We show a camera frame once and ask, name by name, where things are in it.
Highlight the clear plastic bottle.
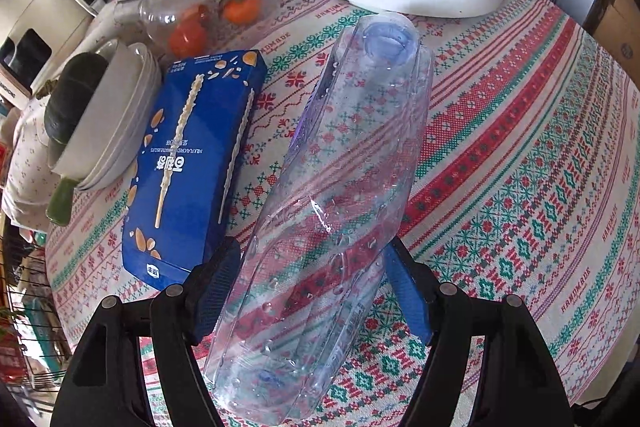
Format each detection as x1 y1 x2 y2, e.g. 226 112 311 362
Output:
204 11 435 415

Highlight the small red tomato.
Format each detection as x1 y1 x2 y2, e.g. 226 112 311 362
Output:
169 18 208 56
182 3 211 25

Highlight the cardboard box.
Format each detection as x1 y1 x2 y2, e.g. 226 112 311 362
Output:
582 0 640 68

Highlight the patterned red green tablecloth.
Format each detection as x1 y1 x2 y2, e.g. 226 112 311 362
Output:
45 0 640 427

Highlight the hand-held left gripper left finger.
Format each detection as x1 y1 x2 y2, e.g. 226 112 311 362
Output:
50 236 242 427

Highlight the blue snack box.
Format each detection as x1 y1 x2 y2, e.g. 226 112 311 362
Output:
121 49 268 292

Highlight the white countertop appliance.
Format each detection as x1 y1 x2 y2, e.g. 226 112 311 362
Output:
0 0 98 95

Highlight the white ceramic bowl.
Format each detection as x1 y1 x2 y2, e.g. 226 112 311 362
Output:
75 47 163 192
47 39 151 180

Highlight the dark green squash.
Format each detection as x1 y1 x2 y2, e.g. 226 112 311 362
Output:
44 52 108 148

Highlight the white dotted cloth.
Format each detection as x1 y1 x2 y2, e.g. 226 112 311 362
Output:
2 97 63 228

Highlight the green cucumber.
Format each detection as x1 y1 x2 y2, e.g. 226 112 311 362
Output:
47 177 76 227

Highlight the small tangerine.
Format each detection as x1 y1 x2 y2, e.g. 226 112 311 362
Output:
221 0 262 25

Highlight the black wire rack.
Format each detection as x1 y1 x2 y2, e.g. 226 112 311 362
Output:
0 217 76 413

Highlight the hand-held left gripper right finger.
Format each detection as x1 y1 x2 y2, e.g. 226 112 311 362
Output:
383 237 573 427

